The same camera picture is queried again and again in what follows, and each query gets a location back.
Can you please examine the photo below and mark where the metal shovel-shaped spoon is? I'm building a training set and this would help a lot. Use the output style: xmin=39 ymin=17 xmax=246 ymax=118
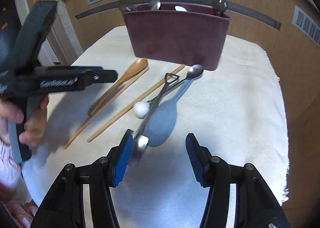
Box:
xmin=126 ymin=73 xmax=179 ymax=167

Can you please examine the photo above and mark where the wooden chopstick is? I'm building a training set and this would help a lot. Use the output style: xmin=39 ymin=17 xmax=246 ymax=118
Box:
xmin=62 ymin=67 xmax=150 ymax=149
xmin=86 ymin=64 xmax=186 ymax=143

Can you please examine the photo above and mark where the wooden spoon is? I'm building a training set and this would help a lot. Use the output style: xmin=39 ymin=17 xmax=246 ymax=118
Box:
xmin=87 ymin=58 xmax=148 ymax=116

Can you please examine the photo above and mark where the black-handled steel spoon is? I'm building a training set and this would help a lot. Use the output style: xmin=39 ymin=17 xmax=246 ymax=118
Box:
xmin=147 ymin=64 xmax=204 ymax=105

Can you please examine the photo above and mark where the white ceramic spoon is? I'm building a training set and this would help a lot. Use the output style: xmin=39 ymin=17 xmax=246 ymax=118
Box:
xmin=175 ymin=6 xmax=187 ymax=12

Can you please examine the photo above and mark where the grey silicone spatula spoon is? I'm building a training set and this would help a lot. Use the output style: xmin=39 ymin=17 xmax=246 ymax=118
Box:
xmin=143 ymin=79 xmax=194 ymax=147

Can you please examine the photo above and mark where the person's left hand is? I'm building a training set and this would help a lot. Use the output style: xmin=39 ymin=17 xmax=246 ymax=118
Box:
xmin=1 ymin=95 xmax=49 ymax=148

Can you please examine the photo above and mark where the white table cloth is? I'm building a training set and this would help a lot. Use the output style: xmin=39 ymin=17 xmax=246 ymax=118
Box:
xmin=22 ymin=36 xmax=289 ymax=227

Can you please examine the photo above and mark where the maroon plastic utensil holder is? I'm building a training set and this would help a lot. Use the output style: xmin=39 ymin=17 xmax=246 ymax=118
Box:
xmin=123 ymin=2 xmax=231 ymax=71

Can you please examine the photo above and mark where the small grey vent grille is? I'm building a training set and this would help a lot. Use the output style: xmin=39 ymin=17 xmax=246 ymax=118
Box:
xmin=292 ymin=6 xmax=320 ymax=47

